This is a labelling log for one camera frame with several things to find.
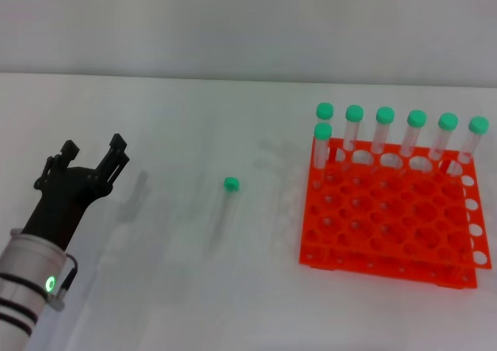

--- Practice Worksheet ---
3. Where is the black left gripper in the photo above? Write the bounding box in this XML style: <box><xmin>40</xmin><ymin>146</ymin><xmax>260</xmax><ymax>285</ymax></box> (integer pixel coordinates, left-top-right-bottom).
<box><xmin>11</xmin><ymin>134</ymin><xmax>131</xmax><ymax>252</ymax></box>

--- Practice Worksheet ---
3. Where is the clear test tube green cap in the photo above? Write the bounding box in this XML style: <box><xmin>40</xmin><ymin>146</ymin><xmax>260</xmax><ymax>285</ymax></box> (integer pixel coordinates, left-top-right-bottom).
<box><xmin>312</xmin><ymin>122</ymin><xmax>334</xmax><ymax>191</ymax></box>
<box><xmin>457</xmin><ymin>116</ymin><xmax>490</xmax><ymax>166</ymax></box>
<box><xmin>315</xmin><ymin>102</ymin><xmax>335</xmax><ymax>151</ymax></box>
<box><xmin>370</xmin><ymin>106</ymin><xmax>396</xmax><ymax>165</ymax></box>
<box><xmin>399</xmin><ymin>109</ymin><xmax>428</xmax><ymax>162</ymax></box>
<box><xmin>426</xmin><ymin>112</ymin><xmax>460</xmax><ymax>164</ymax></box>
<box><xmin>341</xmin><ymin>104</ymin><xmax>365</xmax><ymax>162</ymax></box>
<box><xmin>209</xmin><ymin>176</ymin><xmax>241</xmax><ymax>252</ymax></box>

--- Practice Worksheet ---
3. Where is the orange test tube rack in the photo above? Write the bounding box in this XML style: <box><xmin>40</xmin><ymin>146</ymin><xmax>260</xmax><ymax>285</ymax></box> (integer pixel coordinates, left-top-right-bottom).
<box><xmin>298</xmin><ymin>136</ymin><xmax>493</xmax><ymax>289</ymax></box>

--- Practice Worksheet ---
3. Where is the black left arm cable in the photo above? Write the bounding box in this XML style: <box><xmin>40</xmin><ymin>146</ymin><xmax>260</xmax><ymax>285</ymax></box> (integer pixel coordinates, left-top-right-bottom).
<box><xmin>48</xmin><ymin>252</ymin><xmax>79</xmax><ymax>311</ymax></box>

